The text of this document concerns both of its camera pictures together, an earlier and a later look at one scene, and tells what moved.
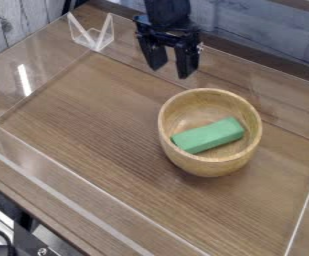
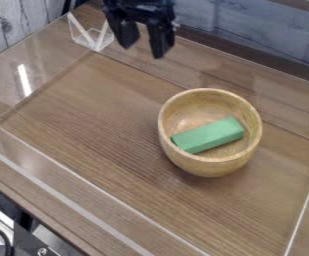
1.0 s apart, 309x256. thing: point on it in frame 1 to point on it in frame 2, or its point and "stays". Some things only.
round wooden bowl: x=196 y=107 stays
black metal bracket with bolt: x=27 y=244 stays
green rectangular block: x=207 y=135 stays
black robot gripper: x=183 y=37 to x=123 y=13
